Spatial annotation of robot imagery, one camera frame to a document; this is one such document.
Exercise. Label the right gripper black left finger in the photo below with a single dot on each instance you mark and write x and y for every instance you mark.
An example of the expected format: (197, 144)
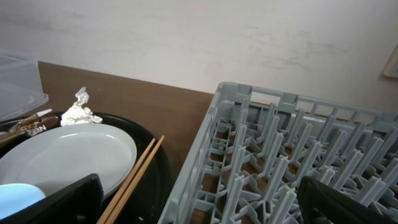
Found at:
(79, 202)

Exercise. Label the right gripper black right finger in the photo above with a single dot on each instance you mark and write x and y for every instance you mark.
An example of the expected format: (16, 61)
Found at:
(320, 203)

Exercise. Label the grey round plate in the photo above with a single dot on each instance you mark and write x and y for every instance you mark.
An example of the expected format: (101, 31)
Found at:
(61, 156)

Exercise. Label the light blue cup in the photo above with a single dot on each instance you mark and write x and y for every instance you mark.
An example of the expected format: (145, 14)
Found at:
(16, 197)

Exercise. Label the grey dishwasher rack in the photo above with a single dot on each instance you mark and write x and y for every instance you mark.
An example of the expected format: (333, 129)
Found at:
(255, 145)

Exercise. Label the right wooden chopstick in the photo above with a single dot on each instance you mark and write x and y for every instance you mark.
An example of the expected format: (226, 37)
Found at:
(136, 180)

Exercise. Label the crumpled white tissue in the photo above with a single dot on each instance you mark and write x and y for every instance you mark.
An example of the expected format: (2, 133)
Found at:
(77, 113)

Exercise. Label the brown gold snack wrapper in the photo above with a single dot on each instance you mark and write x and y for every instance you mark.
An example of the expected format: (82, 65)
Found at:
(32, 125)

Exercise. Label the clear plastic bin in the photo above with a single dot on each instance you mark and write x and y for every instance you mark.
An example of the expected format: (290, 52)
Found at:
(21, 86)

